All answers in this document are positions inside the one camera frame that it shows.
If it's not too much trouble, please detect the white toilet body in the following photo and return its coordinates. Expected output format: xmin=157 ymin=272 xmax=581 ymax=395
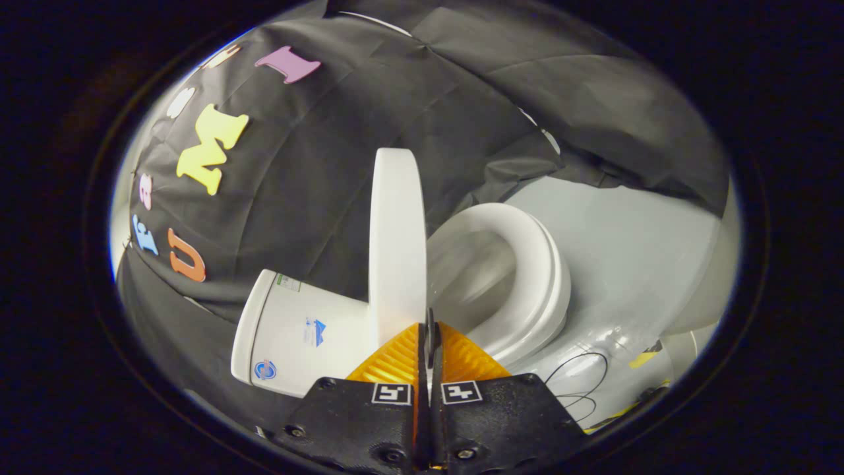
xmin=249 ymin=218 xmax=594 ymax=399

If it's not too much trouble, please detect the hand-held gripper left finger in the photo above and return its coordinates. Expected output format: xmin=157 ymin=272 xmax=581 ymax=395
xmin=264 ymin=322 xmax=432 ymax=473

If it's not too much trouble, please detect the white toilet tank cover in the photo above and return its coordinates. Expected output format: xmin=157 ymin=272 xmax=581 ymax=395
xmin=230 ymin=269 xmax=278 ymax=385

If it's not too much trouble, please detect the thin black cable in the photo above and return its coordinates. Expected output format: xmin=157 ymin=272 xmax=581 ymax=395
xmin=542 ymin=351 xmax=611 ymax=424

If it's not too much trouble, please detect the white toilet lid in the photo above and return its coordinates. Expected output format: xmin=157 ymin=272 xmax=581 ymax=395
xmin=367 ymin=147 xmax=429 ymax=348

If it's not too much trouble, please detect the white toilet seat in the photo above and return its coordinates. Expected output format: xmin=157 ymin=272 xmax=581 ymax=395
xmin=427 ymin=202 xmax=572 ymax=365

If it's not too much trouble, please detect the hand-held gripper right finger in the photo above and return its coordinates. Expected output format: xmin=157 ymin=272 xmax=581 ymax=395
xmin=431 ymin=322 xmax=589 ymax=473

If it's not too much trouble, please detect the black backdrop cloth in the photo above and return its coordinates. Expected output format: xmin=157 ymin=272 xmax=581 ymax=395
xmin=115 ymin=0 xmax=733 ymax=436

